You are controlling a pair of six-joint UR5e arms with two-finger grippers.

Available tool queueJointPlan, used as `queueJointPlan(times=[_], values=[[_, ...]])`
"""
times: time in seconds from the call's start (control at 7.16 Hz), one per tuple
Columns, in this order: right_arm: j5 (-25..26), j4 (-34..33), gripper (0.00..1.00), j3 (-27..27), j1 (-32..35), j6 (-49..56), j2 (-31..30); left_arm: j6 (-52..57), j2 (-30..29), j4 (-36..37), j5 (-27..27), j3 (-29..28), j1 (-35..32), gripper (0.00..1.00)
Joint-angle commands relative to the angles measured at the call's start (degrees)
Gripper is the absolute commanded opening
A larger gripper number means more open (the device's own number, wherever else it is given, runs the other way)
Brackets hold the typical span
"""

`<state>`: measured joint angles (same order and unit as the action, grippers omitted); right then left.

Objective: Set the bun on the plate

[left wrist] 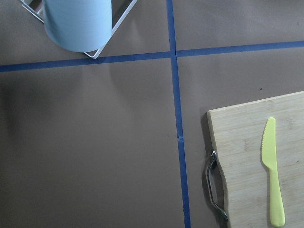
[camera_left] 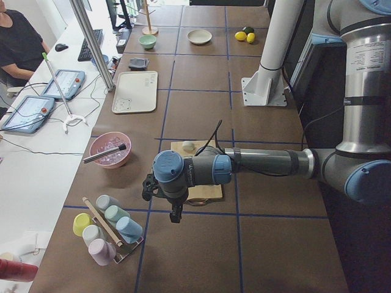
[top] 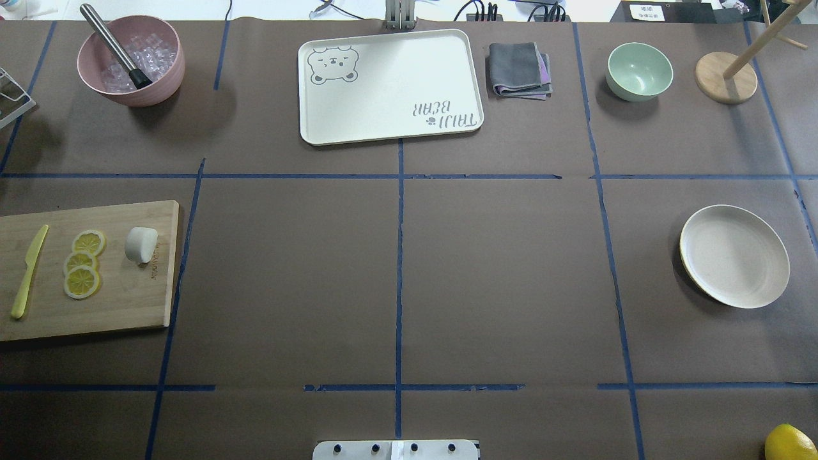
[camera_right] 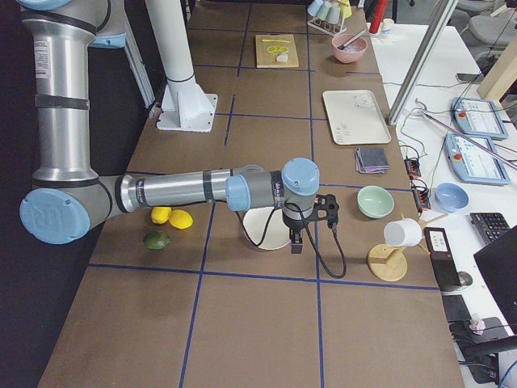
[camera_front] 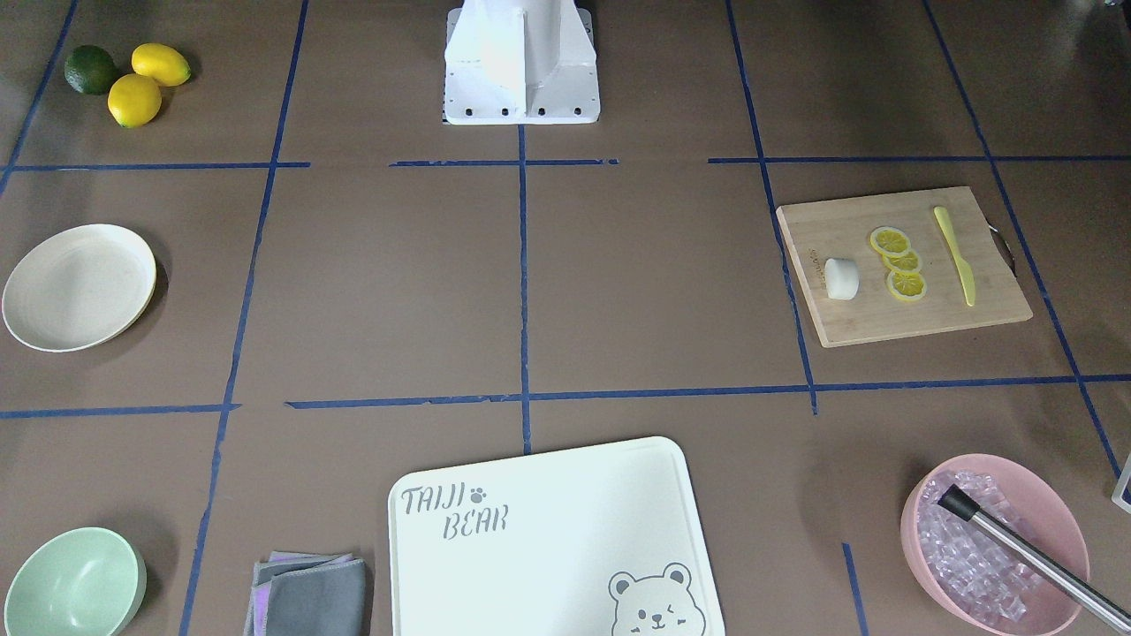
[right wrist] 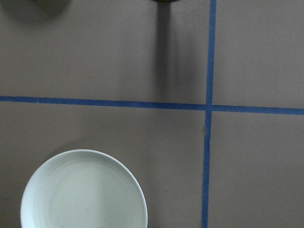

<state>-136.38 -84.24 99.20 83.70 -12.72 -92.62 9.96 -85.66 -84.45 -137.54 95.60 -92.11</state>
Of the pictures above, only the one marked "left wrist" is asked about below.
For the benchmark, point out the bamboo cutting board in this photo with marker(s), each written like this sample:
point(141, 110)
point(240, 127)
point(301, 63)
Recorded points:
point(236, 135)

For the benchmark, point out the light blue cup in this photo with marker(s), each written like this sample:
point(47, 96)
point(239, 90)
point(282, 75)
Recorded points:
point(78, 25)

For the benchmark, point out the yellow plastic knife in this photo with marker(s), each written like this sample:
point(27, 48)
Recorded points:
point(269, 159)

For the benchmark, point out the white wire cup rack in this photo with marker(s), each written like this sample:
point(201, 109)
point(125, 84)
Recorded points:
point(120, 10)

